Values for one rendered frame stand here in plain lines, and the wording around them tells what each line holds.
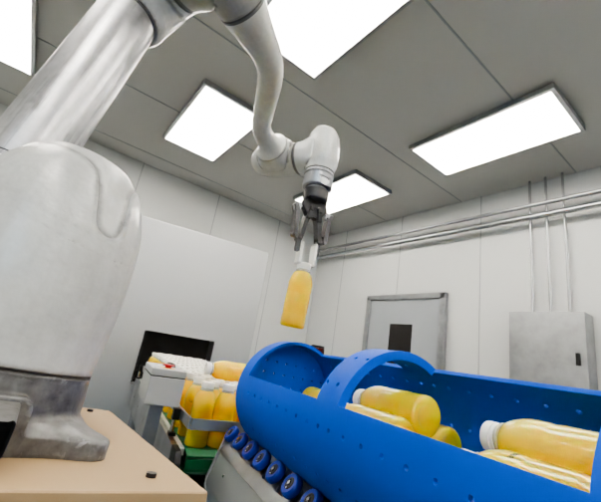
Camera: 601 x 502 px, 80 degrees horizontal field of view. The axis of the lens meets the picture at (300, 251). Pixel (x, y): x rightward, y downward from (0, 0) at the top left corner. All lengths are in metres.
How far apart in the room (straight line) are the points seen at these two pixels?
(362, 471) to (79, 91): 0.68
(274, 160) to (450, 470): 0.91
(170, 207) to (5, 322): 5.10
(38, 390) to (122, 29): 0.59
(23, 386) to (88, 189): 0.17
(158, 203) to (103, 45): 4.70
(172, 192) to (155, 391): 4.50
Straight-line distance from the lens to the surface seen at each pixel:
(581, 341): 3.85
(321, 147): 1.10
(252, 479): 0.94
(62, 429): 0.37
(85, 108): 0.67
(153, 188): 5.42
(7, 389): 0.36
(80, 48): 0.72
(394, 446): 0.51
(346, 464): 0.59
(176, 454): 1.17
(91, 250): 0.37
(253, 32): 0.85
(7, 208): 0.38
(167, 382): 1.17
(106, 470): 0.35
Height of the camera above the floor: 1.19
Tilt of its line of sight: 17 degrees up
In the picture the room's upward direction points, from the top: 10 degrees clockwise
